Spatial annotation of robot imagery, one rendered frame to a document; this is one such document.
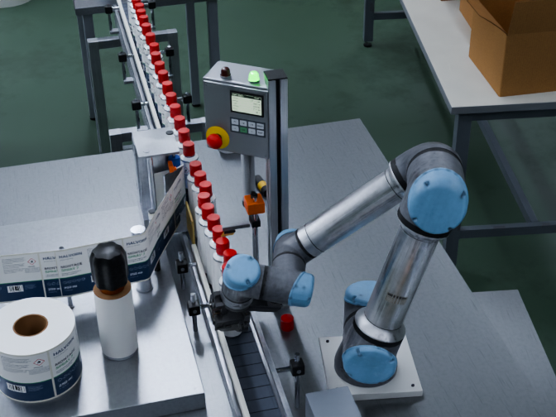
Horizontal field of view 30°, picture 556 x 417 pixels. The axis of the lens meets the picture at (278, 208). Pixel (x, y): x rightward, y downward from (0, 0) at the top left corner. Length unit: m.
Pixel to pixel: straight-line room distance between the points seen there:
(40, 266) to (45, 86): 3.14
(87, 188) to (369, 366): 1.29
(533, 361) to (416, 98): 2.98
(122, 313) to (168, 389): 0.20
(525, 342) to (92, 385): 1.06
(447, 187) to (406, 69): 3.71
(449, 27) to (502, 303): 1.81
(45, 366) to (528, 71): 2.14
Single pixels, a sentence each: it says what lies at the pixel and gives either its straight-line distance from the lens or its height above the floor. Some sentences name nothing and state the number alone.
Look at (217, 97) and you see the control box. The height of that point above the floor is 1.43.
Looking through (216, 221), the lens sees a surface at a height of 1.08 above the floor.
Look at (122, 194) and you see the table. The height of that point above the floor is 0.83.
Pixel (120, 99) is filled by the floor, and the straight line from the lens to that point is 5.47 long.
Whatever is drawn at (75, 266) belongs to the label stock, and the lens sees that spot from 2.61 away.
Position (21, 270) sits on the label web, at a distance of 2.62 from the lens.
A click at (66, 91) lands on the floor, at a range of 5.61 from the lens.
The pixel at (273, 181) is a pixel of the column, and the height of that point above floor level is 1.23.
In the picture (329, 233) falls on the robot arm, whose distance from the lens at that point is 2.25.
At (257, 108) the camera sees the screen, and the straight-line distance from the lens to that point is 2.37.
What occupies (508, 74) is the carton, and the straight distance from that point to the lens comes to 3.80.
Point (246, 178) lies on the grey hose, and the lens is 2.60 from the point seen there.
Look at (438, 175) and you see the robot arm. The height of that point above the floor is 1.48.
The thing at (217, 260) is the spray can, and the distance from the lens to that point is 2.53.
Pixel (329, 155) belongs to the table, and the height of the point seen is 0.83.
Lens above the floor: 2.57
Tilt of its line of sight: 34 degrees down
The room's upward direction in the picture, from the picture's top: 1 degrees counter-clockwise
